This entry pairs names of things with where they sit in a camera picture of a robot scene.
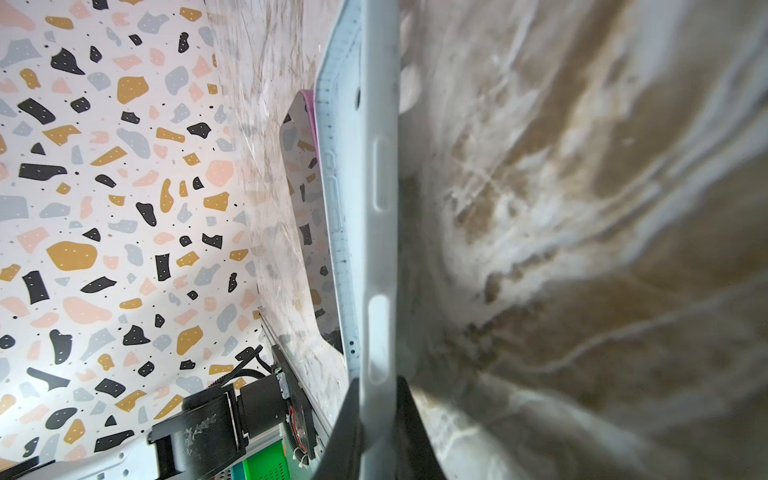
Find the green circuit board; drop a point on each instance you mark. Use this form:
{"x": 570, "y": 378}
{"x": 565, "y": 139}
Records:
{"x": 267, "y": 464}

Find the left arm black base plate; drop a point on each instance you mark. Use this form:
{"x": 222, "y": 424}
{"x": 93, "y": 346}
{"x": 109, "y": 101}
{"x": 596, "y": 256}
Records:
{"x": 203, "y": 439}

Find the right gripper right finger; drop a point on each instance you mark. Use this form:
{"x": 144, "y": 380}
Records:
{"x": 415, "y": 456}

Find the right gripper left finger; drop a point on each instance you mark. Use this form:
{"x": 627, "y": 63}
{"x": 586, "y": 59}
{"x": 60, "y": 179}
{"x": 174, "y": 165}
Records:
{"x": 342, "y": 457}

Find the purple phone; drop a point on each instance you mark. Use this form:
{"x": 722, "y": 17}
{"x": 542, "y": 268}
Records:
{"x": 303, "y": 172}

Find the grey phone case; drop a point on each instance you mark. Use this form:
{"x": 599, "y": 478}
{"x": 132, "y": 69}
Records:
{"x": 356, "y": 97}

